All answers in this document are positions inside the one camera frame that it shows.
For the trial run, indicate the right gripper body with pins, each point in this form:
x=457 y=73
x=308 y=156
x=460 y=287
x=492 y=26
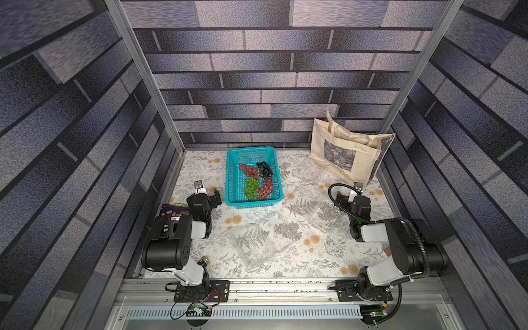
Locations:
x=344 y=202

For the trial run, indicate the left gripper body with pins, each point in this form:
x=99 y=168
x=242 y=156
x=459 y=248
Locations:
x=210 y=200

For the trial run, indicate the green grape bunch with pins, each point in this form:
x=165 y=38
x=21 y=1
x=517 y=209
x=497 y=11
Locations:
x=252 y=186

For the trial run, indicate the teal plastic basket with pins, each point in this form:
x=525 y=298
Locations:
x=236 y=181

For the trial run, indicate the red grape bunch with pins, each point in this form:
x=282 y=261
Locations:
x=249 y=171
x=266 y=189

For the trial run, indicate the clear clamshell container front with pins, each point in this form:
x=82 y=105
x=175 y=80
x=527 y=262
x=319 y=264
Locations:
x=258 y=243

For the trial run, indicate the clear clamshell container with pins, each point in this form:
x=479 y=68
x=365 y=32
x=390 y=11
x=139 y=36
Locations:
x=306 y=169
x=329 y=219
x=258 y=243

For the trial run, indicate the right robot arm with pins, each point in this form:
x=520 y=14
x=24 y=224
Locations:
x=415 y=253

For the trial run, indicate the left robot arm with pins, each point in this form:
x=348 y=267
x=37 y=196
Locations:
x=167 y=248

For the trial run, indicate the purple snack bag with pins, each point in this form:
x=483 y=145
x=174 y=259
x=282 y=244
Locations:
x=175 y=210

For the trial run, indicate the clear clamshell container right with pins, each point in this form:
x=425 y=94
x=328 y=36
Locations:
x=329 y=219

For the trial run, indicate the beige canvas tote bag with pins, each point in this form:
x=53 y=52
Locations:
x=353 y=157

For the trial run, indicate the clear clamshell container back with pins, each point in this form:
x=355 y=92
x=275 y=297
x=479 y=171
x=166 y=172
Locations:
x=306 y=169

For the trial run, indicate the floral tablecloth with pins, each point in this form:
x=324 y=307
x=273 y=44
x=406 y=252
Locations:
x=315 y=255

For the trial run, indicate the black grape bunch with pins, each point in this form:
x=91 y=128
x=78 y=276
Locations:
x=264 y=170

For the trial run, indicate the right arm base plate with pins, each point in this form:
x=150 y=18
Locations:
x=349 y=290

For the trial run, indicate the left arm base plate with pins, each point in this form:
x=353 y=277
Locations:
x=214 y=291

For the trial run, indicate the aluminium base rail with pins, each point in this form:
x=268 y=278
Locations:
x=286 y=304

